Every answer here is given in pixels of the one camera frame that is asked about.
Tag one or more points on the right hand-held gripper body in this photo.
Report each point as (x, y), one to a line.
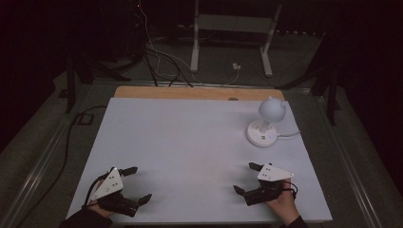
(269, 174)

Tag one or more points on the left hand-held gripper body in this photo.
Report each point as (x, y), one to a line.
(109, 185)

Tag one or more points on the person's left hand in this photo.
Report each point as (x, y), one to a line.
(99, 209)

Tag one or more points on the person's right hand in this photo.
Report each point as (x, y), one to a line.
(283, 205)

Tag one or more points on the white globe desk lamp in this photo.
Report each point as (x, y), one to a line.
(267, 122)

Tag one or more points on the white table mat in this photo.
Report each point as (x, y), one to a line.
(190, 152)

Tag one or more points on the black floor box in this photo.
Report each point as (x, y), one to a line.
(84, 119)

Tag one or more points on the white plug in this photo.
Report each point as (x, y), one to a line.
(236, 66)

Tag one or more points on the white metal stand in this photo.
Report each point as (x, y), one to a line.
(233, 23)

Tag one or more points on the metal floor rail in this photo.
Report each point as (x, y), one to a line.
(34, 177)
(348, 164)

